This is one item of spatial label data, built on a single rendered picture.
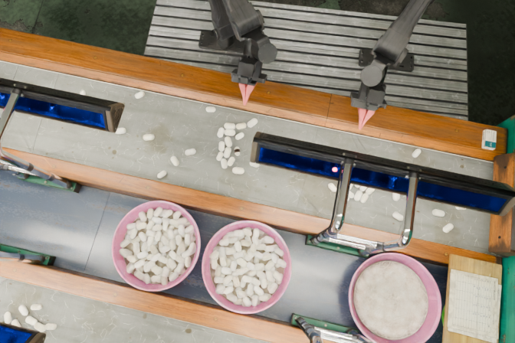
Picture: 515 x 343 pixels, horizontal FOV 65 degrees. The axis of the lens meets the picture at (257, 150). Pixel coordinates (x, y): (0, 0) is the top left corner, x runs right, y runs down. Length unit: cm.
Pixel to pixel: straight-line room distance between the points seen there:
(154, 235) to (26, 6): 187
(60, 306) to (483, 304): 123
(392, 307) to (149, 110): 99
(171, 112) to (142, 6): 127
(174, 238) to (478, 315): 91
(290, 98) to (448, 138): 53
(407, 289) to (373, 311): 12
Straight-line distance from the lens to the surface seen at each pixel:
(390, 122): 141
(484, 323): 140
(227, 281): 128
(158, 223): 133
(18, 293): 147
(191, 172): 134
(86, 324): 138
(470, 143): 149
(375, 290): 134
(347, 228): 129
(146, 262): 133
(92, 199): 148
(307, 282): 136
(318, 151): 96
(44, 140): 153
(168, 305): 129
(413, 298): 137
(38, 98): 114
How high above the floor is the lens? 202
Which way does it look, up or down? 73 degrees down
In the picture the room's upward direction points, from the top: 1 degrees counter-clockwise
